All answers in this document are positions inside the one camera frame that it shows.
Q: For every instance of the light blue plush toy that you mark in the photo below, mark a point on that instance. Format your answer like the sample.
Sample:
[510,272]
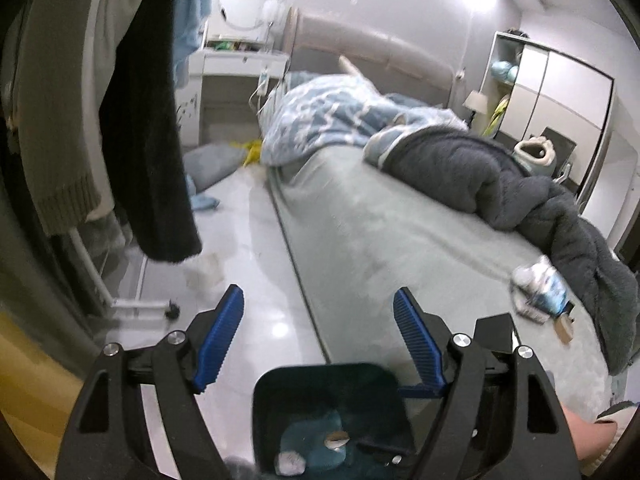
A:
[502,71]

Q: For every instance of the white paper ball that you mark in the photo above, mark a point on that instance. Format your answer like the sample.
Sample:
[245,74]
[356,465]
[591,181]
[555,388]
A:
[290,462]

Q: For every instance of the bed with grey cover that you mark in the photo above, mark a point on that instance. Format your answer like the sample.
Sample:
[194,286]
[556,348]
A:
[380,240]

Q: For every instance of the dark teal trash bin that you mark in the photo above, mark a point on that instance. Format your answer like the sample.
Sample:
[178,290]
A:
[280,395]

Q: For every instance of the blue patterned blanket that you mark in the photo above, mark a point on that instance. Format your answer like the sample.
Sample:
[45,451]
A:
[325,115]

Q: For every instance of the white vanity desk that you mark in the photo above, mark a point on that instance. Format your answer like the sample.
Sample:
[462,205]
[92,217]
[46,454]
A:
[225,67]

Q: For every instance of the blue white packet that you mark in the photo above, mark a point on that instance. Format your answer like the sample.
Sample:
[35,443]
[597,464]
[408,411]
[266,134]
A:
[547,285]

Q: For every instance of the blue cloth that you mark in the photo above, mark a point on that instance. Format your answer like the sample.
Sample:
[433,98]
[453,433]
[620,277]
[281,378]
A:
[202,200]

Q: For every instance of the white clothes rack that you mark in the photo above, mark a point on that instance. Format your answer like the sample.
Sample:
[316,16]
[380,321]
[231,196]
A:
[135,305]

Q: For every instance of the grey knit sweater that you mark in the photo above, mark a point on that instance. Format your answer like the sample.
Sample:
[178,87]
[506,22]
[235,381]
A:
[55,110]

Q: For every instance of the teal plastic piece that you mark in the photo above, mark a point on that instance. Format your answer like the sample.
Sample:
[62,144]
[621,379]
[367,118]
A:
[310,447]

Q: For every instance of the yellow plastic bag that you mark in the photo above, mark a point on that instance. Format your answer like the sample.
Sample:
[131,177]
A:
[252,152]

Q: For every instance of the grey pillow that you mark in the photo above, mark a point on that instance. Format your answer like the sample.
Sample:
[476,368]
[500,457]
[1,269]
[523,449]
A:
[212,162]

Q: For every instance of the dark grey fleece blanket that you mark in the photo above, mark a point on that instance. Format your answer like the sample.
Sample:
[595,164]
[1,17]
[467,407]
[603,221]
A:
[460,170]

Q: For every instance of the light blue towel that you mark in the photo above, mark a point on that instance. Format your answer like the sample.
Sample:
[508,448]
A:
[192,15]

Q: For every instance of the white bedside lamp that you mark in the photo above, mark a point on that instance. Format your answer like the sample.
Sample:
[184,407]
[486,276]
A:
[475,102]

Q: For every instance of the grey curtain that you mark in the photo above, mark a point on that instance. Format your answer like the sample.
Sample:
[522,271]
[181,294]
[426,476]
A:
[35,280]

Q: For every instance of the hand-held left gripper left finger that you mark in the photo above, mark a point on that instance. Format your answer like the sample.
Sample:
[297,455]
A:
[220,340]

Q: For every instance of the yellow cloth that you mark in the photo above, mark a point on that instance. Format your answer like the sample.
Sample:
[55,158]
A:
[30,375]

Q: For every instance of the cream teal plush slipper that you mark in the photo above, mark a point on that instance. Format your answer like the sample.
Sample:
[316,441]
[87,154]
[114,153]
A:
[537,157]

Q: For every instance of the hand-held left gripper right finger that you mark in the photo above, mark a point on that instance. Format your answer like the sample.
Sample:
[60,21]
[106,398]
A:
[417,340]

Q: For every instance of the white wardrobe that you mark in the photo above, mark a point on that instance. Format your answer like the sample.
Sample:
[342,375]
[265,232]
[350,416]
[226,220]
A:
[565,95]

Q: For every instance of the grey fluffy garment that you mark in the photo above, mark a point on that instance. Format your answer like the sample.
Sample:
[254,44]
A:
[100,245]

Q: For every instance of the black hanging garment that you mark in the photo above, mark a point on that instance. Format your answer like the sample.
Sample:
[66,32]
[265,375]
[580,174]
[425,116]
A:
[150,135]

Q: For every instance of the brown tape roll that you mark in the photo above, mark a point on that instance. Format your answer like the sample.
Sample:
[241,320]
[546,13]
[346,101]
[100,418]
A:
[565,327]

